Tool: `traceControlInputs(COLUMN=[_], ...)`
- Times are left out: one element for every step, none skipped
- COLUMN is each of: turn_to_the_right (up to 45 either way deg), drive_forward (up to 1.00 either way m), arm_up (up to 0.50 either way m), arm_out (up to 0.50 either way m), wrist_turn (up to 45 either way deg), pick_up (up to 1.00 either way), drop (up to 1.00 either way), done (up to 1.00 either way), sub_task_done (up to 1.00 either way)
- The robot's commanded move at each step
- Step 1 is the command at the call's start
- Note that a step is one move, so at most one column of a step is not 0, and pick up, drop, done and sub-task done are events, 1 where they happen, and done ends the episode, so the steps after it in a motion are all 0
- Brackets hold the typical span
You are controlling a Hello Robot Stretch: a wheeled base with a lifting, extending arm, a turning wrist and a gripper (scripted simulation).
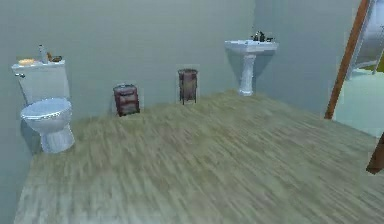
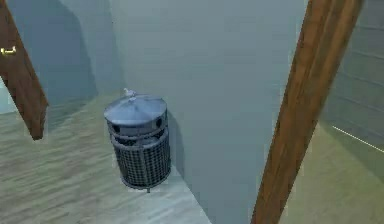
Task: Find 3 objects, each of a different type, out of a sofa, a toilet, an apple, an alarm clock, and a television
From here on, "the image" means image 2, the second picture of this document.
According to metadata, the grey mesh waste bin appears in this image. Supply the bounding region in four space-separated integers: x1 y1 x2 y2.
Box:
103 87 172 194

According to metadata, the brown wooden room door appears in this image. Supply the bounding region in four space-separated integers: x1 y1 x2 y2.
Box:
0 0 50 141

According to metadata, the brown wooden door frame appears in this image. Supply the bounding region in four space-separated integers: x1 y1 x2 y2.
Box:
250 0 365 224

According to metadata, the brass door handle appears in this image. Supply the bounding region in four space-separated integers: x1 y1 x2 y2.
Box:
0 46 17 57

